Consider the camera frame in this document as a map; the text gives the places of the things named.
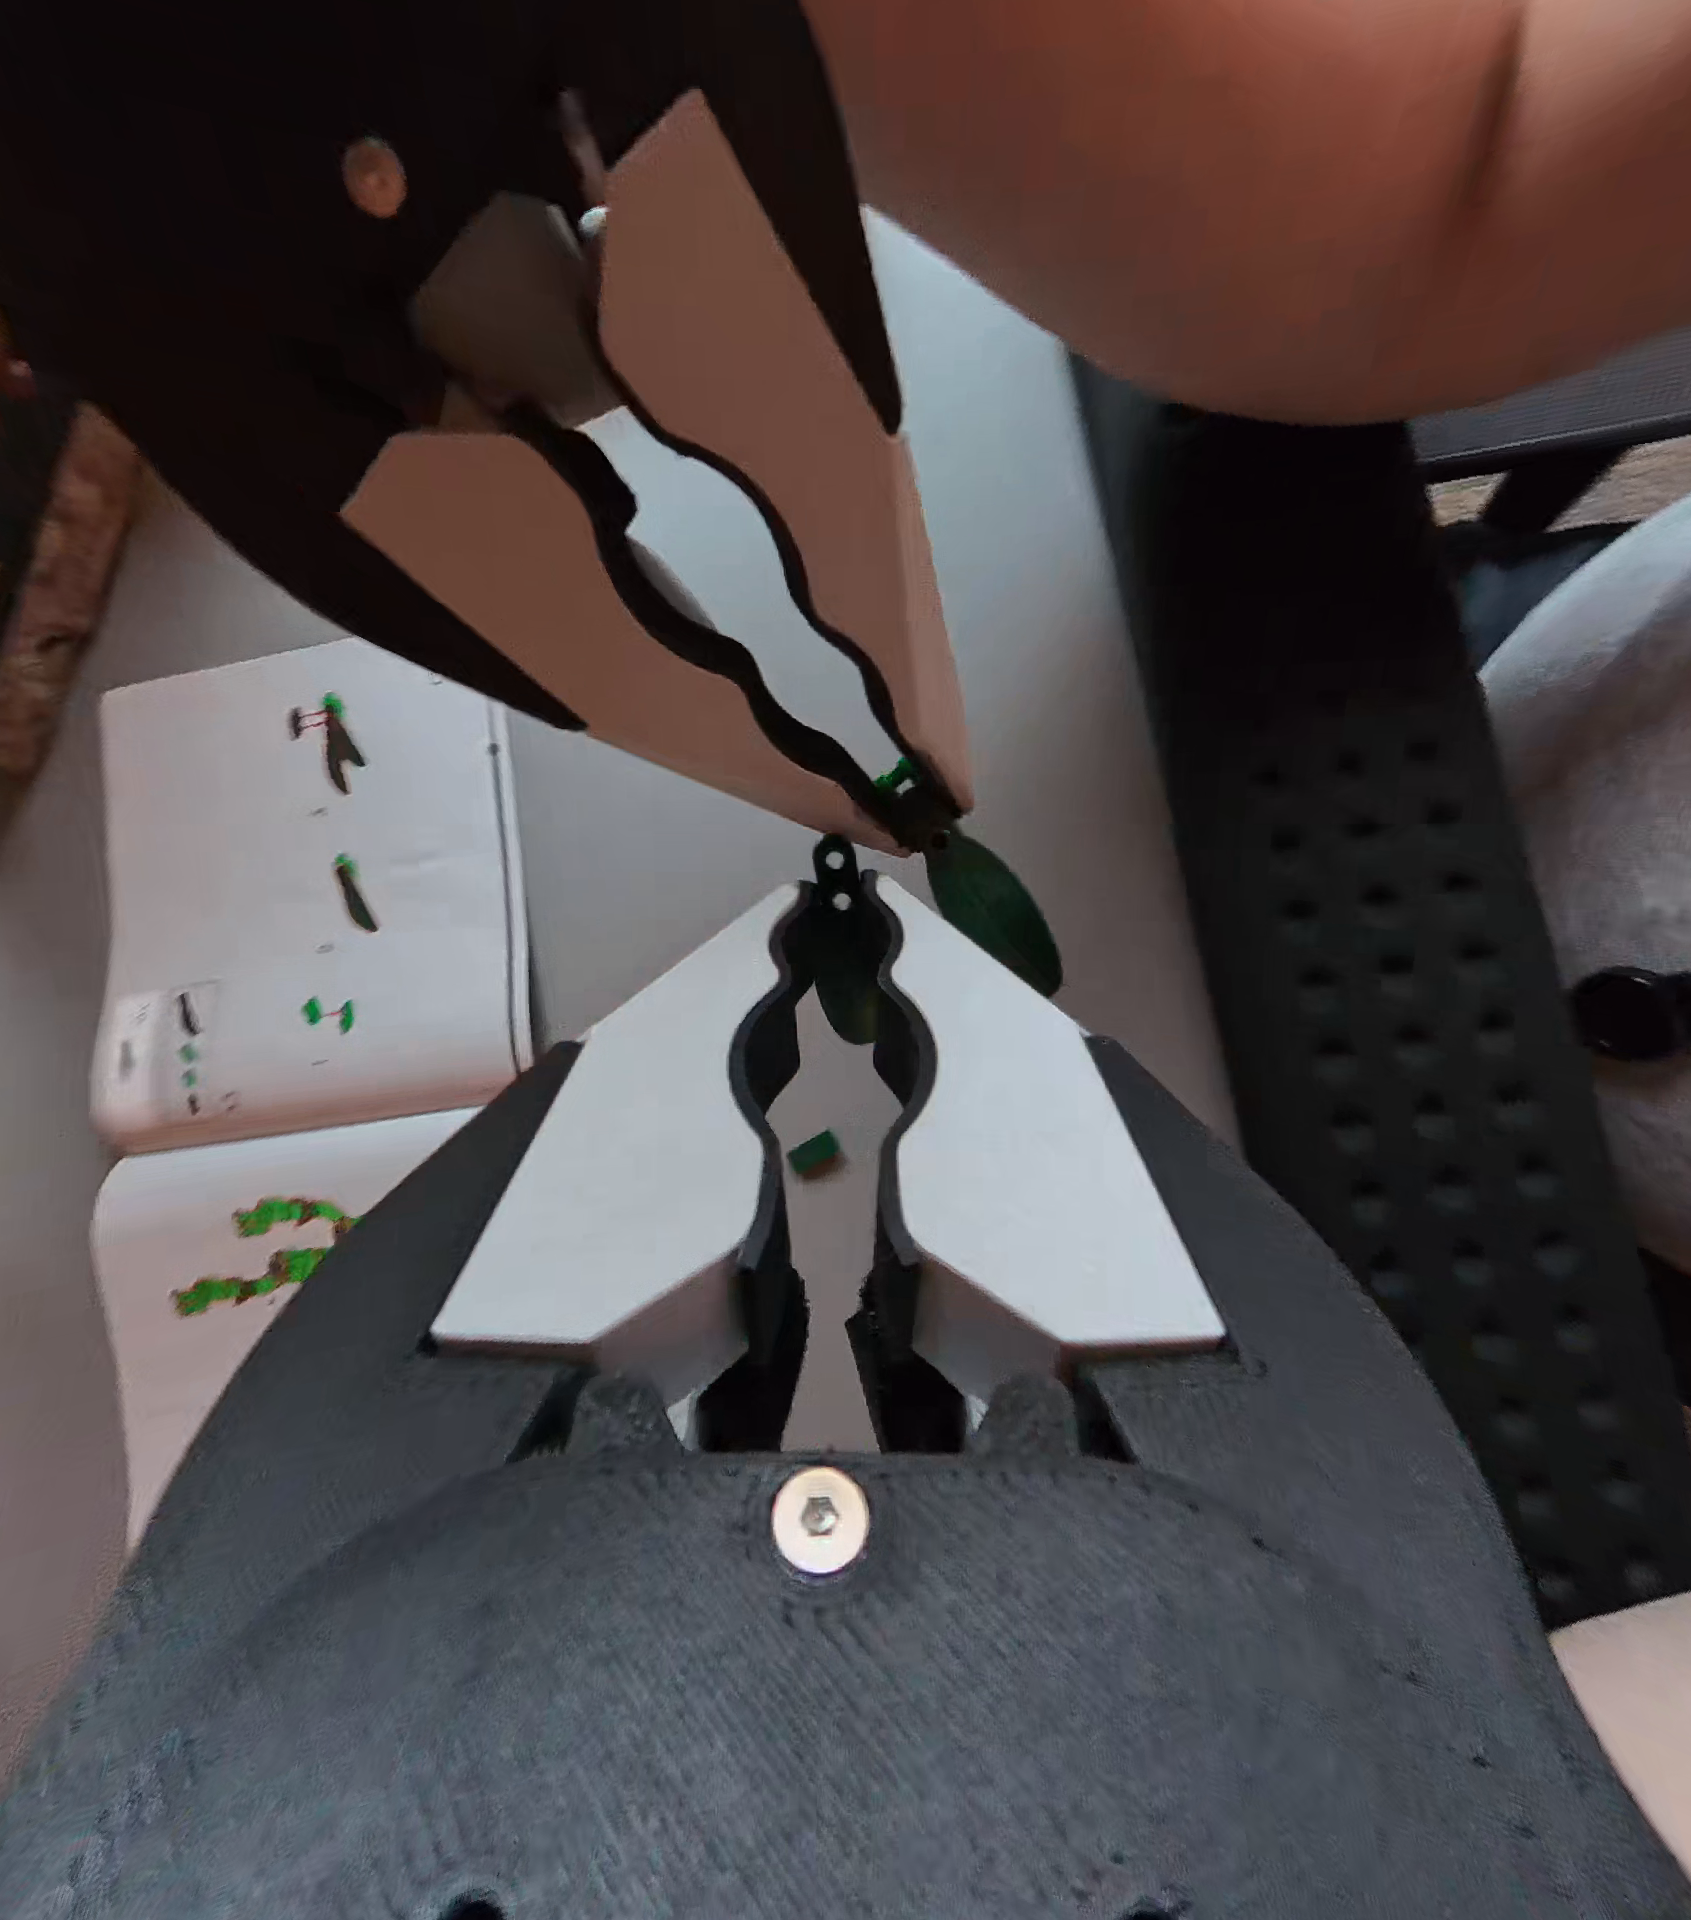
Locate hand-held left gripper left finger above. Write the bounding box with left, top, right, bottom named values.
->
left=428, top=881, right=816, bottom=1453

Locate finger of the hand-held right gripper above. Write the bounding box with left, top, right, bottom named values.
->
left=596, top=86, right=979, bottom=817
left=338, top=401, right=936, bottom=858

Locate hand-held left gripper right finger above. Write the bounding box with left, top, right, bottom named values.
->
left=844, top=876, right=1227, bottom=1453

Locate green lego leaf assembly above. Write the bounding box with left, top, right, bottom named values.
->
left=867, top=758, right=1066, bottom=1004

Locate dark green lego leaf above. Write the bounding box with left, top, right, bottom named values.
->
left=807, top=830, right=895, bottom=1047

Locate person's right forearm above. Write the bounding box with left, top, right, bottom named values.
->
left=799, top=0, right=1691, bottom=423

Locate white instruction booklet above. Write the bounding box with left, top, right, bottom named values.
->
left=87, top=641, right=535, bottom=1551

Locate black perforated chair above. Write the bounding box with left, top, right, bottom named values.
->
left=1071, top=336, right=1691, bottom=1629

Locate person in grey chicken shirt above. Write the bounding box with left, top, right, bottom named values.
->
left=1474, top=417, right=1691, bottom=1329

